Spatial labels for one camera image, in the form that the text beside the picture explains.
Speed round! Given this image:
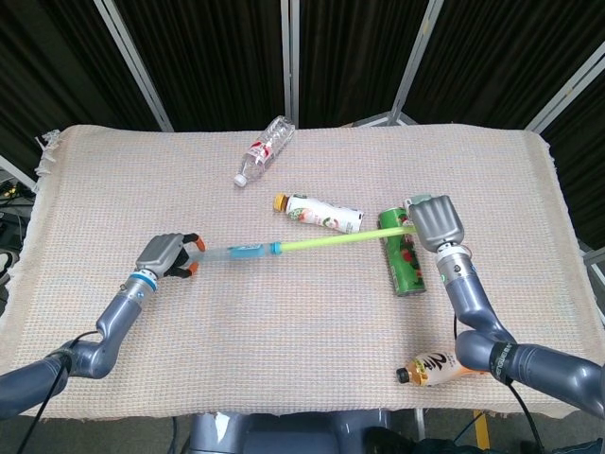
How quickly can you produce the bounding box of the bundle of cables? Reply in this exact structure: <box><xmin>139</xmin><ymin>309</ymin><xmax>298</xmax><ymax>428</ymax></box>
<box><xmin>0</xmin><ymin>158</ymin><xmax>37</xmax><ymax>285</ymax></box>

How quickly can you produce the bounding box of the white drink bottle yellow cap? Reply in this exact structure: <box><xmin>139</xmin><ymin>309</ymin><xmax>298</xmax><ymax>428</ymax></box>
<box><xmin>272</xmin><ymin>192</ymin><xmax>365</xmax><ymax>236</ymax></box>

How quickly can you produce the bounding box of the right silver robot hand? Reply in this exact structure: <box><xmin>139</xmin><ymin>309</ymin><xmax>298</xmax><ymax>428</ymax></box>
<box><xmin>407</xmin><ymin>194</ymin><xmax>466</xmax><ymax>253</ymax></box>

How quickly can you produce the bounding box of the pink woven table cloth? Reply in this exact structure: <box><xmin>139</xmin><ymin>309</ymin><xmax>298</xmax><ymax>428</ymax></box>
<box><xmin>0</xmin><ymin>122</ymin><xmax>592</xmax><ymax>421</ymax></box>

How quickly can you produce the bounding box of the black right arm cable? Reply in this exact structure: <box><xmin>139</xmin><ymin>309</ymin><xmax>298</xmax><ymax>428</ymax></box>
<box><xmin>452</xmin><ymin>314</ymin><xmax>547</xmax><ymax>454</ymax></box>

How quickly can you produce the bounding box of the blue green water syringe toy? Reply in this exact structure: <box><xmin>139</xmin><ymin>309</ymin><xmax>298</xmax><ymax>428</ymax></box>
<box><xmin>278</xmin><ymin>224</ymin><xmax>418</xmax><ymax>253</ymax></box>

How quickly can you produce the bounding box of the clear water bottle red label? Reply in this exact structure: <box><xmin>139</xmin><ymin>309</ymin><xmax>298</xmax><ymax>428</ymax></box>
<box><xmin>233</xmin><ymin>114</ymin><xmax>297</xmax><ymax>187</ymax></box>

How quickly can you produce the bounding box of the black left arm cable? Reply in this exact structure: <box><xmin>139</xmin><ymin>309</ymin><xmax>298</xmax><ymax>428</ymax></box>
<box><xmin>26</xmin><ymin>329</ymin><xmax>103</xmax><ymax>454</ymax></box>

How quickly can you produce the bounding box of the green drink can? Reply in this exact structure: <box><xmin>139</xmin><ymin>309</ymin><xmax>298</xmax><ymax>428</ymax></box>
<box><xmin>376</xmin><ymin>206</ymin><xmax>428</xmax><ymax>298</ymax></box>

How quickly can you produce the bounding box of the clear plastic tube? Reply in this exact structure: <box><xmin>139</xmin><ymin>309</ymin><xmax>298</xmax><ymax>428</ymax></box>
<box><xmin>187</xmin><ymin>239</ymin><xmax>284</xmax><ymax>267</ymax></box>

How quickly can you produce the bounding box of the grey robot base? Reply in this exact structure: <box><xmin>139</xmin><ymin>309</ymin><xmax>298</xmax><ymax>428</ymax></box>
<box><xmin>181</xmin><ymin>409</ymin><xmax>394</xmax><ymax>454</ymax></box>

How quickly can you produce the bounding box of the orange juice bottle black cap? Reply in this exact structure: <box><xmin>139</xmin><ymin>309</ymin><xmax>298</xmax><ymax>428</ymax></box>
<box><xmin>395</xmin><ymin>350</ymin><xmax>476</xmax><ymax>388</ymax></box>

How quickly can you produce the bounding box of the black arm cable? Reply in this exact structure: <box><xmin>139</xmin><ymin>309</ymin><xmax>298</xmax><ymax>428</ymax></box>
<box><xmin>452</xmin><ymin>314</ymin><xmax>547</xmax><ymax>454</ymax></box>
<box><xmin>26</xmin><ymin>329</ymin><xmax>103</xmax><ymax>454</ymax></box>

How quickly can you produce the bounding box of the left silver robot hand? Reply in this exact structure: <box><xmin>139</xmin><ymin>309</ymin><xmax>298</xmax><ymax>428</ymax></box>
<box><xmin>135</xmin><ymin>232</ymin><xmax>208</xmax><ymax>281</ymax></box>

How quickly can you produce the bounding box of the black folding screen panel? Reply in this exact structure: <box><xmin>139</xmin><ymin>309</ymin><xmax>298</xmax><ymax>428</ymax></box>
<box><xmin>291</xmin><ymin>0</ymin><xmax>445</xmax><ymax>129</ymax></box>
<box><xmin>538</xmin><ymin>61</ymin><xmax>605</xmax><ymax>250</ymax></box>
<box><xmin>94</xmin><ymin>0</ymin><xmax>290</xmax><ymax>132</ymax></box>
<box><xmin>0</xmin><ymin>0</ymin><xmax>164</xmax><ymax>179</ymax></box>
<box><xmin>399</xmin><ymin>0</ymin><xmax>605</xmax><ymax>132</ymax></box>

